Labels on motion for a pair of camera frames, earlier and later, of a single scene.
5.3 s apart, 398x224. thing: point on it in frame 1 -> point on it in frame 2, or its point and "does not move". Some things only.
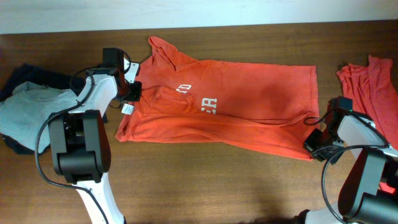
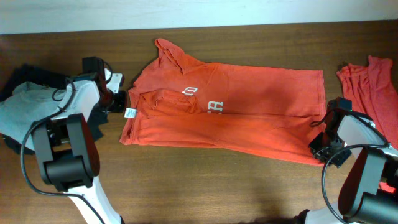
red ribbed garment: (371, 91) does not move
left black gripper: (134, 94) -> (120, 104)
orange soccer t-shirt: (260, 107) does not move
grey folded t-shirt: (25, 114) does not move
